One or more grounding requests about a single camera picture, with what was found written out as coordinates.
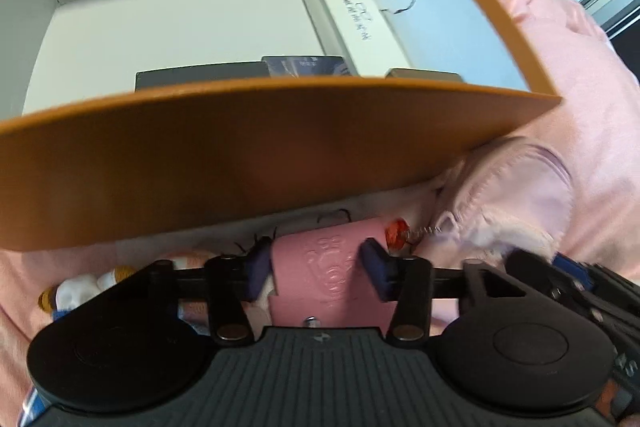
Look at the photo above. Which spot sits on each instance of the blue-grey box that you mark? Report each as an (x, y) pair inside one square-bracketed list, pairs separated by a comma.
[(305, 66)]

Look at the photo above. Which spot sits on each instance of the long white box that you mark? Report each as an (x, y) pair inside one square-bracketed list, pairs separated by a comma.
[(360, 22)]

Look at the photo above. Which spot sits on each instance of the pink printed blanket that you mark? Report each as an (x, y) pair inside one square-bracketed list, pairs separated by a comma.
[(600, 107)]

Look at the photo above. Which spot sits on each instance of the orange cardboard box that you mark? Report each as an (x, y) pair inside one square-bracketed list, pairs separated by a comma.
[(250, 167)]

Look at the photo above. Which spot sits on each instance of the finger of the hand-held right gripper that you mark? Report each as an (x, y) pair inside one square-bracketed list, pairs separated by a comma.
[(570, 266)]

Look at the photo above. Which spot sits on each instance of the pink fabric pouch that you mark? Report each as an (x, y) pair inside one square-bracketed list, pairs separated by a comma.
[(515, 192)]

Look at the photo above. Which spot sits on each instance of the pink card wallet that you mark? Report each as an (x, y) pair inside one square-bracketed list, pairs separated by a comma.
[(320, 277)]

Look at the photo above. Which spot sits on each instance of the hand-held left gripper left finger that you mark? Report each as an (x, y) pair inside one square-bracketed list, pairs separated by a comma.
[(257, 269)]

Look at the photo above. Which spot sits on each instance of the black box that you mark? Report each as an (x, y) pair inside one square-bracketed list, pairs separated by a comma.
[(200, 76)]

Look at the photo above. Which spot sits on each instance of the white pink striped plush toy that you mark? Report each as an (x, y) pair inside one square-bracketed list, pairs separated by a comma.
[(90, 284)]

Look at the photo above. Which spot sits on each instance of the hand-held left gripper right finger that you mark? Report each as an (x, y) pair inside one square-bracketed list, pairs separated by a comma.
[(377, 269)]

